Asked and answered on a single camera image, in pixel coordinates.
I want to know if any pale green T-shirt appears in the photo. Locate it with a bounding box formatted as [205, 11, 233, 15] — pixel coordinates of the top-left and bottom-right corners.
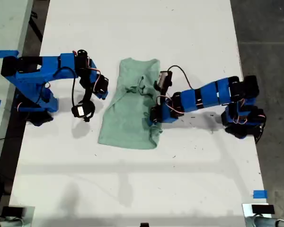
[98, 57, 163, 150]

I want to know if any long blue tape strip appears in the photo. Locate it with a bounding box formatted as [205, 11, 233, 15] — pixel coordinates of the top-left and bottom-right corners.
[0, 50, 19, 58]

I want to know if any grey tube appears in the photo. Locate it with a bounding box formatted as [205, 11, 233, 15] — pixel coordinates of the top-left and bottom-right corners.
[254, 216, 284, 227]
[0, 218, 23, 227]

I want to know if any small black box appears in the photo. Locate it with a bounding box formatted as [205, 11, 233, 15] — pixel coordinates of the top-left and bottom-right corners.
[1, 206, 26, 217]
[251, 204, 275, 215]

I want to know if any pale side table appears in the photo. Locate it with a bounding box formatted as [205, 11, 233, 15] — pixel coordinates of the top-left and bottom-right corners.
[0, 0, 34, 190]

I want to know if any black diagonal strut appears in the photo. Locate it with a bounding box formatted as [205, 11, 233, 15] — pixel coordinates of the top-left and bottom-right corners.
[28, 10, 44, 43]

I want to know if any black camera cable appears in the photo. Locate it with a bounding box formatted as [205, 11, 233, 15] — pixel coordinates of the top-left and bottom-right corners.
[53, 66, 79, 107]
[167, 65, 195, 90]

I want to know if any black camera box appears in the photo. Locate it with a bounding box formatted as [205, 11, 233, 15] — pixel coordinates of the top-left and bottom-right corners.
[71, 100, 96, 122]
[153, 70, 173, 92]

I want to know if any black arm base cable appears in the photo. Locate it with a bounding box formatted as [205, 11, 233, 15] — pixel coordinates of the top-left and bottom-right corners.
[254, 113, 267, 144]

